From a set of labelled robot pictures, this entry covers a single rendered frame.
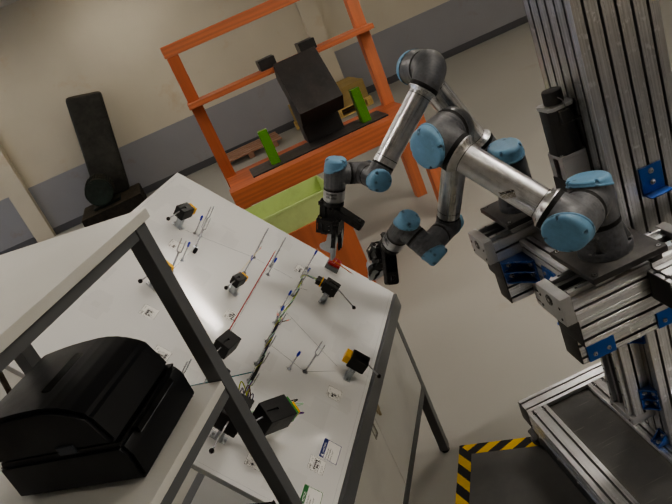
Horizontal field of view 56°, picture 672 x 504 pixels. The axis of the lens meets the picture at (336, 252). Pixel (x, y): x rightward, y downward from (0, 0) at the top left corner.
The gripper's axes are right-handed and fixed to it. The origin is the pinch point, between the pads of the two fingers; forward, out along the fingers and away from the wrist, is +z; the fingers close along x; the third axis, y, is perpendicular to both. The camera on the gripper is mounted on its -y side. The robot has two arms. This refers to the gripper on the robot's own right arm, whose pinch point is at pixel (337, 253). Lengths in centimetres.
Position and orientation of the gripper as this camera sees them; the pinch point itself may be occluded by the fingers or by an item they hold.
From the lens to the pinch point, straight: 226.1
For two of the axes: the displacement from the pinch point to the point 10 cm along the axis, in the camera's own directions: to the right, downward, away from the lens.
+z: -0.4, 8.9, 4.6
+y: -9.5, -1.7, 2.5
